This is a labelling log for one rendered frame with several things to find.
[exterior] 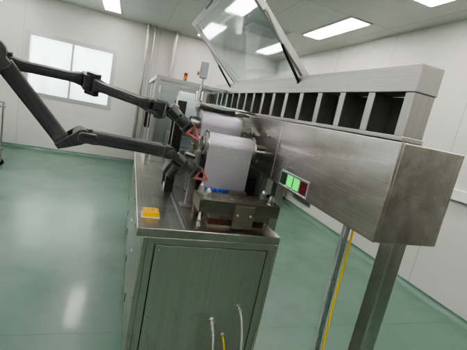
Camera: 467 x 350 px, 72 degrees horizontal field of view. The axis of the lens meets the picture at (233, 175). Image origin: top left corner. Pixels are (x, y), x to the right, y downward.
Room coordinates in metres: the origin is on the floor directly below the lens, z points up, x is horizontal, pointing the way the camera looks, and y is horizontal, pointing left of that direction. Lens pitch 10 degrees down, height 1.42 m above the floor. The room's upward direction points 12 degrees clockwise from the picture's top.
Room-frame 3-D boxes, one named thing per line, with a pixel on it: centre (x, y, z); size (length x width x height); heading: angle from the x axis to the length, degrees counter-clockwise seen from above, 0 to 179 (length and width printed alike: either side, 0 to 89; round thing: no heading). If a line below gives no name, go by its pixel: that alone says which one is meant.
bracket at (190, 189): (1.66, 0.22, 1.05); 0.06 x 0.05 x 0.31; 109
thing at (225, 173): (1.62, 0.04, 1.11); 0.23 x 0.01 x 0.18; 109
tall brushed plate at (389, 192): (2.40, -0.03, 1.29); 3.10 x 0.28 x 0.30; 19
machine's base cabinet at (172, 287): (2.54, 0.44, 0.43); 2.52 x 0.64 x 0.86; 19
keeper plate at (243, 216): (1.44, -0.08, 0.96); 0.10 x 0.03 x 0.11; 109
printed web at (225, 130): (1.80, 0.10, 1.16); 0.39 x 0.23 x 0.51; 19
